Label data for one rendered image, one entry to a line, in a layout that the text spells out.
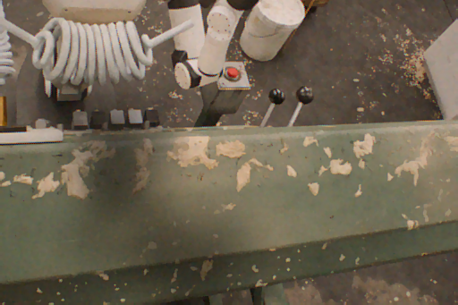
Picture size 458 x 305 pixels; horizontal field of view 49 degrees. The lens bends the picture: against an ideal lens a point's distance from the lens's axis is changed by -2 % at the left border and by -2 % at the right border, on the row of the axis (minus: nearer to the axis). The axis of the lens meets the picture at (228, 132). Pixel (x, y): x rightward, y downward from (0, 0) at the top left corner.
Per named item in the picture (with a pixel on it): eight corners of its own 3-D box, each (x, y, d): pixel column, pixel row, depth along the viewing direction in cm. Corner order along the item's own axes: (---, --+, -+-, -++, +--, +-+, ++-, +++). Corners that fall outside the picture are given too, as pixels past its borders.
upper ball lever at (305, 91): (283, 150, 102) (310, 91, 104) (292, 151, 99) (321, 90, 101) (267, 141, 101) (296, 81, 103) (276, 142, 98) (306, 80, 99)
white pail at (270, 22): (278, 29, 333) (309, -23, 294) (286, 67, 318) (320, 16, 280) (233, 24, 323) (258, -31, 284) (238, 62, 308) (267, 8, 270)
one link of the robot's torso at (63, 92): (44, 75, 237) (47, 32, 193) (88, 75, 244) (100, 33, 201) (46, 107, 233) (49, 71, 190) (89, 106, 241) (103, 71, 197)
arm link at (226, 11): (252, 14, 119) (225, 41, 128) (264, -10, 126) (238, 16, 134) (215, -16, 116) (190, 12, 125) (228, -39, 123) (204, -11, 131)
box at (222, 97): (228, 88, 198) (243, 60, 184) (235, 115, 193) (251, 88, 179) (199, 88, 194) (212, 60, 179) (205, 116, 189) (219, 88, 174)
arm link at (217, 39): (238, 11, 123) (225, 50, 134) (248, -9, 129) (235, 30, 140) (213, 0, 124) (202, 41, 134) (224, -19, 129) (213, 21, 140)
